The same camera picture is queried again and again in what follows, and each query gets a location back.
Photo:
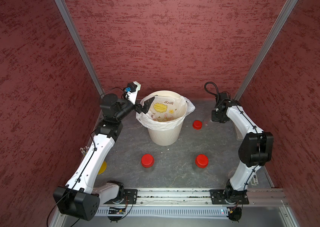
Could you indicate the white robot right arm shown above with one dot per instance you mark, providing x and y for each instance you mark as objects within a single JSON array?
[{"x": 255, "y": 150}]

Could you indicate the yellow pencil cup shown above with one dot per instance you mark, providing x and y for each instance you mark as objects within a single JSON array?
[{"x": 102, "y": 168}]

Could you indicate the grey rectangular pad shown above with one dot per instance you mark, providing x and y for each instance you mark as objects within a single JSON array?
[{"x": 238, "y": 134}]

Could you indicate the white printed bin liner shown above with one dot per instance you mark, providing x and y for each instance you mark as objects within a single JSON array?
[{"x": 167, "y": 111}]

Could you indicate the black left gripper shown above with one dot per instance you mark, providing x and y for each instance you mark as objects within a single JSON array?
[{"x": 138, "y": 109}]

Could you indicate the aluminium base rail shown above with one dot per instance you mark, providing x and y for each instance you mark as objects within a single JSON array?
[{"x": 200, "y": 197}]

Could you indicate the cream plastic trash bin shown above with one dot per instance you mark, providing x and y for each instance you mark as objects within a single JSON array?
[{"x": 165, "y": 138}]

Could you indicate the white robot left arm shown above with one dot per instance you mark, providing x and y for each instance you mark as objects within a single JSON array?
[{"x": 77, "y": 198}]

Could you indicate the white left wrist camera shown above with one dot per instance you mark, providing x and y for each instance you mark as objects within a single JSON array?
[{"x": 131, "y": 91}]

